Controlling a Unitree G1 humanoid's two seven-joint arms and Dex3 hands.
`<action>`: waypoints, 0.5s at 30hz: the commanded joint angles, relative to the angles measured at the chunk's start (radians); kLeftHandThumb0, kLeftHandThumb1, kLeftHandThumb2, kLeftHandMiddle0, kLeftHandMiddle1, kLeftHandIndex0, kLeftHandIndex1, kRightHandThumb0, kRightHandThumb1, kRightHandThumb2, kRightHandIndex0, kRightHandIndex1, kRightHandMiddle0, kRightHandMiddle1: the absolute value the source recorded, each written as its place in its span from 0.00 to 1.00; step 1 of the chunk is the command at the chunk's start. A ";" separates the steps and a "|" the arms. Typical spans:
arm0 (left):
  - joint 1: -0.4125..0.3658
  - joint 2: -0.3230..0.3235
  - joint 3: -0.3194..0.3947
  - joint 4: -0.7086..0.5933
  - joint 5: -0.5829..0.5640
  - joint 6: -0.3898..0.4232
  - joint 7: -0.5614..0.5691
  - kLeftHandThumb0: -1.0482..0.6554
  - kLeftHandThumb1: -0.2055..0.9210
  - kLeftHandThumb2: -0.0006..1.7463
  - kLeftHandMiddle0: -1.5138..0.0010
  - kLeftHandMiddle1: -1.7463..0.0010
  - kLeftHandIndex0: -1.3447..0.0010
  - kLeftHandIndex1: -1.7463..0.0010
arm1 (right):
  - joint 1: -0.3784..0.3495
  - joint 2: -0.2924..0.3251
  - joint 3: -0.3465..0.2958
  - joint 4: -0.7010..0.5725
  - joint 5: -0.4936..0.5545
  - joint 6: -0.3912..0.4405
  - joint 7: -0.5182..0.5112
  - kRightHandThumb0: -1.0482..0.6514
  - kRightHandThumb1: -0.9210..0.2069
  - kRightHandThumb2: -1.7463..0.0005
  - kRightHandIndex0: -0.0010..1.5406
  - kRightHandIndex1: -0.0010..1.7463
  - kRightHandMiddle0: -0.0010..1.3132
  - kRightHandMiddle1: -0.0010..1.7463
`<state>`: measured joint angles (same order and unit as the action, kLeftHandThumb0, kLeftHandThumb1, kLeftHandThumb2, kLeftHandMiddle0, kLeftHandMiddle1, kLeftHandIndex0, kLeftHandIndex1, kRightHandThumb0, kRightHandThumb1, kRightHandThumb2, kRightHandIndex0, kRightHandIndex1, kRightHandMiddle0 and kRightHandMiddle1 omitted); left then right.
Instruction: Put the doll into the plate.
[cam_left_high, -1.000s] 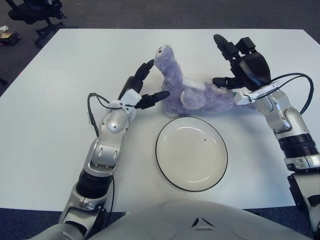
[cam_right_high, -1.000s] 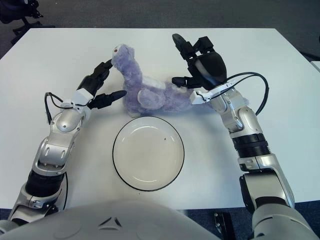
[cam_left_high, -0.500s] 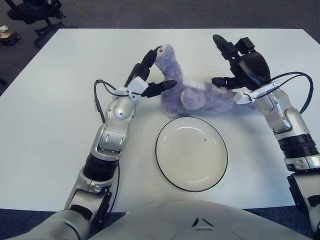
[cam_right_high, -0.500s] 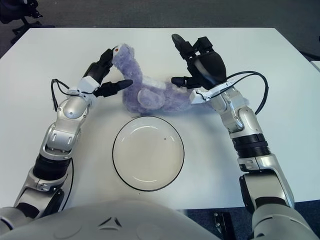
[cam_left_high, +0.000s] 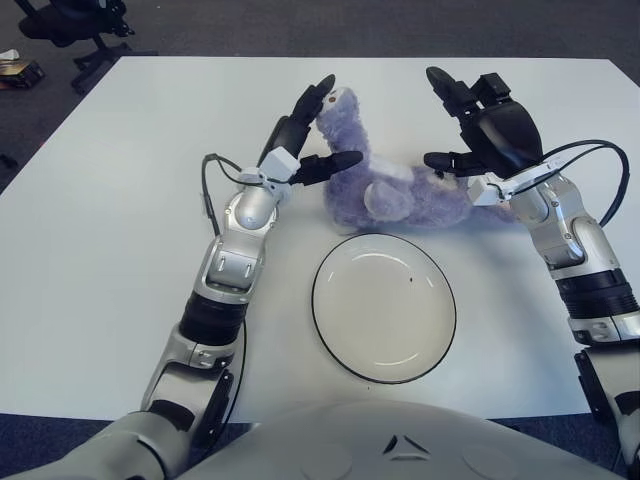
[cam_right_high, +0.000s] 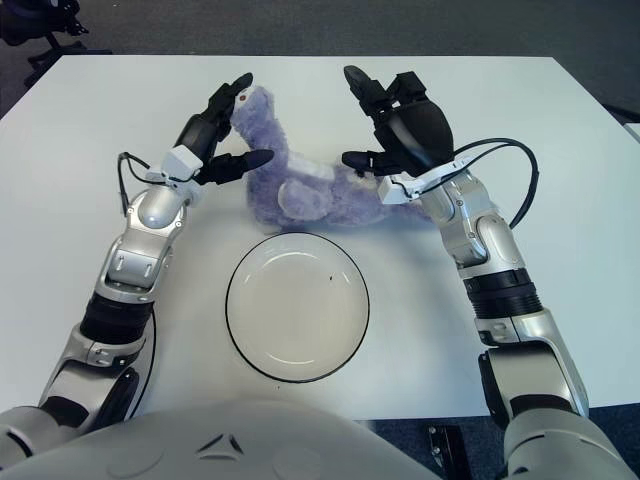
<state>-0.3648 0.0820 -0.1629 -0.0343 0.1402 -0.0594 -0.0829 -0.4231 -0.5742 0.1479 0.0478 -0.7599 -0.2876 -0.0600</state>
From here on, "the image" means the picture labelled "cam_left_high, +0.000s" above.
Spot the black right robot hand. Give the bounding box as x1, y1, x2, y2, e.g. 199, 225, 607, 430
423, 66, 544, 181

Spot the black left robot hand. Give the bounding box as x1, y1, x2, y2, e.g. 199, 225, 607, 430
257, 74, 364, 186

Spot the purple plush rabbit doll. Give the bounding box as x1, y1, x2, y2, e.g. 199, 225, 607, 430
314, 87, 526, 236

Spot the white plate with black rim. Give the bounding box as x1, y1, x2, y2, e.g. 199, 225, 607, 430
311, 232, 458, 385

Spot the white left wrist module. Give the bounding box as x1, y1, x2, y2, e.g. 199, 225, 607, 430
238, 147, 301, 187

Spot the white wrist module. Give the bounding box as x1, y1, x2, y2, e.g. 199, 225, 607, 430
467, 157, 566, 207
238, 147, 301, 187

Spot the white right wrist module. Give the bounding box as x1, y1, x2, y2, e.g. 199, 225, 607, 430
467, 157, 566, 207

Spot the black office chair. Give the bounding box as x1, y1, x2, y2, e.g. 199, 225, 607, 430
17, 0, 159, 96

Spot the brown cardboard box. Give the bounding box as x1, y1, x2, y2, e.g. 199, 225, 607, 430
0, 59, 46, 90

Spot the grey robot torso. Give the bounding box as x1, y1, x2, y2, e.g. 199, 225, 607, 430
182, 399, 626, 480

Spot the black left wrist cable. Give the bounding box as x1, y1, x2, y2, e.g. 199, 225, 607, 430
200, 153, 251, 236

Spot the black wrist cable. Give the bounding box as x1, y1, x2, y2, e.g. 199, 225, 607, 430
544, 139, 631, 226
200, 153, 251, 236

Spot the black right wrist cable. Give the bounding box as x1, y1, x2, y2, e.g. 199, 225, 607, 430
544, 139, 631, 226

